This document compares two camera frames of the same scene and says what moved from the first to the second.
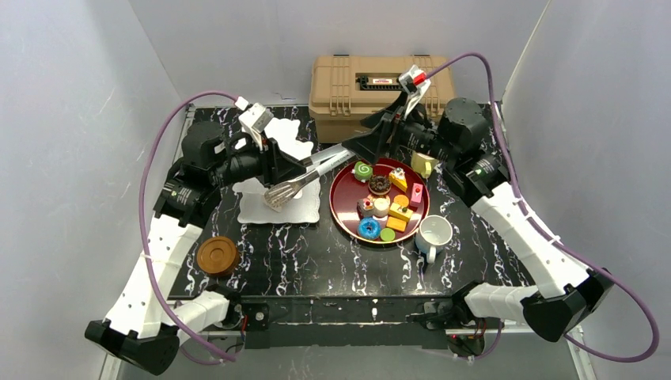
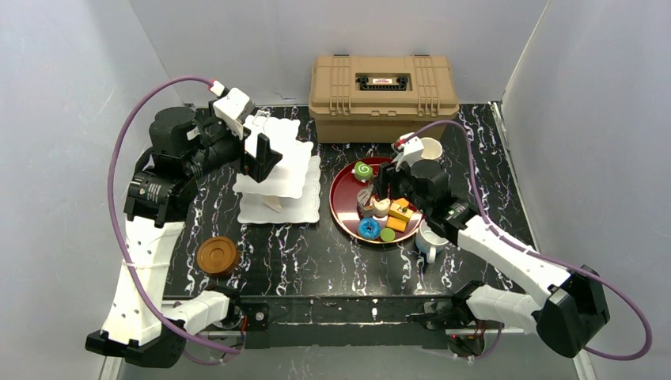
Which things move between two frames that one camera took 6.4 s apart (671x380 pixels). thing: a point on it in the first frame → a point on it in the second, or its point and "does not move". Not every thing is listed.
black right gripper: (392, 132) → (388, 179)
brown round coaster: (217, 257) does not move
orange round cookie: (402, 200) does not move
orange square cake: (396, 224) does not move
